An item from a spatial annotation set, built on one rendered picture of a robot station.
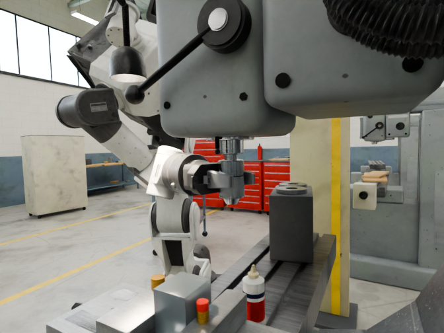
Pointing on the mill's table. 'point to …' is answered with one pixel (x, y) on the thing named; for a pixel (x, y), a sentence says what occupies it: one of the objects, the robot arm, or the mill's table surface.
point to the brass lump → (156, 280)
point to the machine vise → (217, 308)
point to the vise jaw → (131, 315)
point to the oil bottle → (254, 296)
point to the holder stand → (291, 222)
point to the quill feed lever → (234, 38)
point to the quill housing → (214, 80)
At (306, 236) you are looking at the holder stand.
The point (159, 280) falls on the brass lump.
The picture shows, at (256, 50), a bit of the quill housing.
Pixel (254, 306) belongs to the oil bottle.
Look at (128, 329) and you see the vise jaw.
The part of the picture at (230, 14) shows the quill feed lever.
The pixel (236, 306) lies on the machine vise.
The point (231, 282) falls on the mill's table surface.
